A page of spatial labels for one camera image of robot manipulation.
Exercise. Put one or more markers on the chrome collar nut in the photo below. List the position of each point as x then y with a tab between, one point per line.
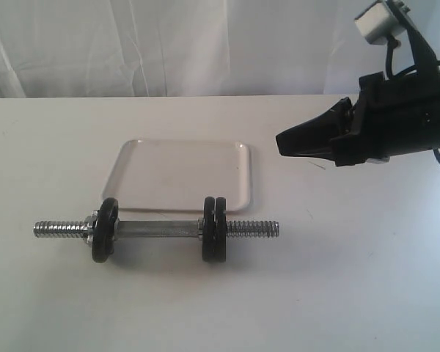
90	223

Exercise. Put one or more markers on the chrome threaded dumbbell bar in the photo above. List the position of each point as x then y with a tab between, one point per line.
158	229

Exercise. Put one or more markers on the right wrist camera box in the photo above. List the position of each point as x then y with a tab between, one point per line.
379	21

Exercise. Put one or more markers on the mounted black weight plate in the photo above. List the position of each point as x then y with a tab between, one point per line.
208	229
104	230

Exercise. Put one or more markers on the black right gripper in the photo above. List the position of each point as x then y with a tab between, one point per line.
390	118

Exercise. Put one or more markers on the white rectangular tray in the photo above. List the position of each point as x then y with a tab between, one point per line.
177	175

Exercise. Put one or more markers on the white backdrop curtain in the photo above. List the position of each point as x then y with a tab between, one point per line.
63	49

